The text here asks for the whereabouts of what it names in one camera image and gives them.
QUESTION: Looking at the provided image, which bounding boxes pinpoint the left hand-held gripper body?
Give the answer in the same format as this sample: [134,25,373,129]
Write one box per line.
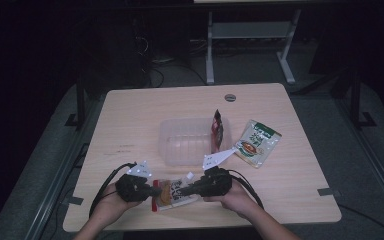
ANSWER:
[114,160,153,203]

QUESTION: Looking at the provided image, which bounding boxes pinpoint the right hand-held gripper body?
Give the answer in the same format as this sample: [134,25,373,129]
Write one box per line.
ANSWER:
[195,148,238,198]

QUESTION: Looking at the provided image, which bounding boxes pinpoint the white red spouted pouch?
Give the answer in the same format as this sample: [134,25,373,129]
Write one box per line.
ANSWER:
[151,171,200,213]

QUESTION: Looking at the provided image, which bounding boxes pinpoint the clear plastic container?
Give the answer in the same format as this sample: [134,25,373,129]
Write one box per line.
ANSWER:
[158,116,233,167]

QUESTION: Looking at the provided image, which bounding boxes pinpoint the red black snack packet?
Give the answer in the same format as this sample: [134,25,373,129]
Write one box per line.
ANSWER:
[210,108,224,155]

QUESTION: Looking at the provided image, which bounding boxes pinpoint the person's right hand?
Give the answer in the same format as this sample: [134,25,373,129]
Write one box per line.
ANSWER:
[202,179,258,220]

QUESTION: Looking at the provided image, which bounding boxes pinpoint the person's left hand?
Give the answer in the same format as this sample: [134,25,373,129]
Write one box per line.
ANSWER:
[92,181,143,226]

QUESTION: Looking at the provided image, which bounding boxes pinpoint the green white food packet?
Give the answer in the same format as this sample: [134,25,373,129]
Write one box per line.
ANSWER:
[231,119,283,169]

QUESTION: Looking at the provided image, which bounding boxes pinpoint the grey tape strip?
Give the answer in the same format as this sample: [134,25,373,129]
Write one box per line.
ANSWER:
[316,187,342,197]
[61,195,85,206]

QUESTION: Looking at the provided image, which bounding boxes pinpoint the black metal stand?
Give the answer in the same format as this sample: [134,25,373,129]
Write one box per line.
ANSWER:
[64,71,88,131]
[345,65,378,130]

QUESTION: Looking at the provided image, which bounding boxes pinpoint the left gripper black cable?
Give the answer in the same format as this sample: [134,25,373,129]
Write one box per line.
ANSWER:
[88,162,138,218]

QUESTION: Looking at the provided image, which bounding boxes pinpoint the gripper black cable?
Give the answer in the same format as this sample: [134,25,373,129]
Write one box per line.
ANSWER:
[227,168,265,211]
[88,162,138,218]

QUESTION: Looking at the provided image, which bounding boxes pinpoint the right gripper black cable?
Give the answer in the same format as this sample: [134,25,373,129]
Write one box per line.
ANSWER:
[227,168,265,211]

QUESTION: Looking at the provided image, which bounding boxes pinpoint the black floor cables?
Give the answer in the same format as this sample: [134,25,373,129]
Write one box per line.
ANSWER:
[136,35,208,88]

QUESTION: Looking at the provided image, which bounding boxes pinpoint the white metal desk frame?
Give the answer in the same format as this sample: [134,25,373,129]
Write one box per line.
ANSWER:
[205,8,302,85]

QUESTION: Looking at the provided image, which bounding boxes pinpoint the black floor cable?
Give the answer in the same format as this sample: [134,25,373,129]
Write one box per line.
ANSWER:
[338,203,384,240]

